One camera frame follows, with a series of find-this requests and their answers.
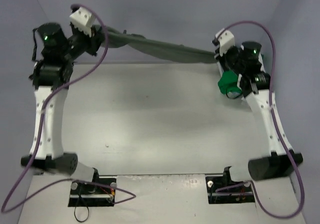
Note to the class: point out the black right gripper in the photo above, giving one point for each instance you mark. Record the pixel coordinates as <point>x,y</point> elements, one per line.
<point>219,59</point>

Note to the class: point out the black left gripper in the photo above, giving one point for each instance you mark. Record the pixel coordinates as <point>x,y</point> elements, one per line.
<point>94,42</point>

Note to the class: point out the grey t shirt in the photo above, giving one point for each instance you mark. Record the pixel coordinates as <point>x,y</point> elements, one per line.
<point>158,49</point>

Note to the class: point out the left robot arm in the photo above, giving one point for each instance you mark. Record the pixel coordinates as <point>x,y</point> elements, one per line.
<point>51,80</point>

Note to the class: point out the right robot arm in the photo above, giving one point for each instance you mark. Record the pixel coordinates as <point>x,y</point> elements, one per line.
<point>277,157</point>

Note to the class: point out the green t shirt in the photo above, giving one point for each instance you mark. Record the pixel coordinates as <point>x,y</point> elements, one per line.
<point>250,79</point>

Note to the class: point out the white laundry basket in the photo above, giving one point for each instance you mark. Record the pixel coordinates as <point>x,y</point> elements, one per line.
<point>252,49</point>

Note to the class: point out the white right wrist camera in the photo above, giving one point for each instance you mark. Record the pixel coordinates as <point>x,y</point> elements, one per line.
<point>223,40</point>

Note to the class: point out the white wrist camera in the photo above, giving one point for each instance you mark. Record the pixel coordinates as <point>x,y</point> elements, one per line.
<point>223,40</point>
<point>83,20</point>

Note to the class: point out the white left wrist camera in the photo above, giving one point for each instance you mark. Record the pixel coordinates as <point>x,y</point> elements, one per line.
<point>83,20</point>

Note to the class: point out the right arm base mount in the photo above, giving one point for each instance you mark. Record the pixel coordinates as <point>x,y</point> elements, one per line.
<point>221,191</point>

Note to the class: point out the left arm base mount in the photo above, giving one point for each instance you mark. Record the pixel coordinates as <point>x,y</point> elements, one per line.
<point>85,195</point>

